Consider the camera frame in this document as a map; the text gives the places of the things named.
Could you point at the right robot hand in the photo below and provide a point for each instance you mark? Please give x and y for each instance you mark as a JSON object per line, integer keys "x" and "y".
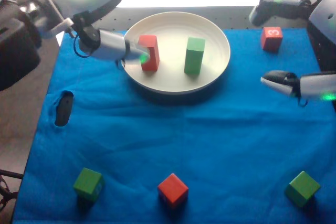
{"x": 324, "y": 11}

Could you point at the tall green block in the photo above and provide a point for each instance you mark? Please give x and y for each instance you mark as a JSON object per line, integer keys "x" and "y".
{"x": 194, "y": 58}

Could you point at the white round plate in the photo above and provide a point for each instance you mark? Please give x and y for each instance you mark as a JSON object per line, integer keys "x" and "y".
{"x": 170, "y": 79}

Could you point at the tall red block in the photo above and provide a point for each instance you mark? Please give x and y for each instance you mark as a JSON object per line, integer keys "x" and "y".
{"x": 153, "y": 61}

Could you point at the red cube with number three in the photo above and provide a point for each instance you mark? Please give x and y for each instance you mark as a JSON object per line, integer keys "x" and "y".
{"x": 271, "y": 41}

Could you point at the plain green cube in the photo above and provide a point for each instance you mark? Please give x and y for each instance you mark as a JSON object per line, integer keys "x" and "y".
{"x": 302, "y": 188}

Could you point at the blue cloth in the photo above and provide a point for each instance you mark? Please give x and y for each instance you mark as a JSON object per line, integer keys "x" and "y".
{"x": 168, "y": 134}

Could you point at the plain red cube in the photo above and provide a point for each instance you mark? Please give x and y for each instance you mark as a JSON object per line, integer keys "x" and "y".
{"x": 172, "y": 191}

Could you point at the green cube with white print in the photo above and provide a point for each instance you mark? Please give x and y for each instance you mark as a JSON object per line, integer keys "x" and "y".
{"x": 86, "y": 183}

